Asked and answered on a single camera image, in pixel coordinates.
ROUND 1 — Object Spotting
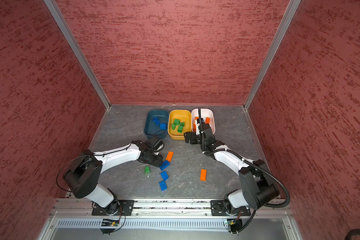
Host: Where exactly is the blue lego brick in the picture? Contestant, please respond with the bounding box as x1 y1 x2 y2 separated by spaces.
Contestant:
160 123 167 130
159 181 168 191
153 117 161 125
161 171 169 181
160 160 170 171

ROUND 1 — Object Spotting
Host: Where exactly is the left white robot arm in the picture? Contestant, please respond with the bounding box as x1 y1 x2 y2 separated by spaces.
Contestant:
63 136 165 216

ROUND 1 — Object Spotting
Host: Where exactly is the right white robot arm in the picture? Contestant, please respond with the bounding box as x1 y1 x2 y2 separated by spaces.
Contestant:
184 119 290 214

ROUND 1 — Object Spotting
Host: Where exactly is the teal plastic bin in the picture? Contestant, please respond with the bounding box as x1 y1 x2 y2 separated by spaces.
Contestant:
144 109 169 140

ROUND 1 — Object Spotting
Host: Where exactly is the white plastic bin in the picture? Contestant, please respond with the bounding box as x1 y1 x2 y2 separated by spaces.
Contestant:
191 108 216 134

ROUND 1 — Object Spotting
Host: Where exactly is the yellow plastic bin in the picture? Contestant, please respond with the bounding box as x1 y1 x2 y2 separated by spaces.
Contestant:
168 110 192 140

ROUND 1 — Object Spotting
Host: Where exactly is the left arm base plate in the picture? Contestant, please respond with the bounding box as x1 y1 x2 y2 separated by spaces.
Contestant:
92 200 135 217

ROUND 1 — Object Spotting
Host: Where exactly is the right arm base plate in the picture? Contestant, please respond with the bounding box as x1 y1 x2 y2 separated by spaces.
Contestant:
210 200 238 217

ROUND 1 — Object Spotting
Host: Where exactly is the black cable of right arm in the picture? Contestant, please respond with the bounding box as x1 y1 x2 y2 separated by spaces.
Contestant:
197 108 291 208

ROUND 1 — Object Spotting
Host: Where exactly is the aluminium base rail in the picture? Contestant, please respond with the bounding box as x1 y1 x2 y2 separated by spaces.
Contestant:
37 197 304 240

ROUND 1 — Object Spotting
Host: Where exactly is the aluminium corner post right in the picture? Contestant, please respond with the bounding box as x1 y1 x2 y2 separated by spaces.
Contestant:
244 0 301 112

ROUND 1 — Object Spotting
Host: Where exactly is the aluminium corner post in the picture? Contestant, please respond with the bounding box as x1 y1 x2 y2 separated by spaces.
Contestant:
44 0 112 111
244 0 301 112

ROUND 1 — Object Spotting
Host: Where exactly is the aluminium corner post left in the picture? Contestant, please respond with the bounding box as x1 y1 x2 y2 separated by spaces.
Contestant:
44 0 112 111

